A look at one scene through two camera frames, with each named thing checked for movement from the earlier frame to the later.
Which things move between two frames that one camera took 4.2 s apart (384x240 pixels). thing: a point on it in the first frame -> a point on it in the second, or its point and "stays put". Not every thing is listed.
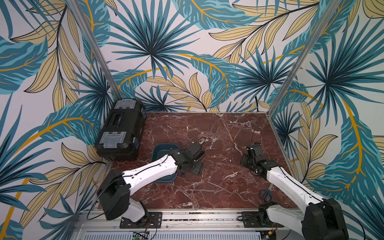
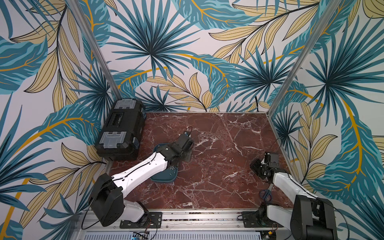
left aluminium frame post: [82, 21] stays put
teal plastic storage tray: [159, 151] stays put
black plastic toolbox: [119, 138] stays put
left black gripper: [198, 169] -> [189, 155]
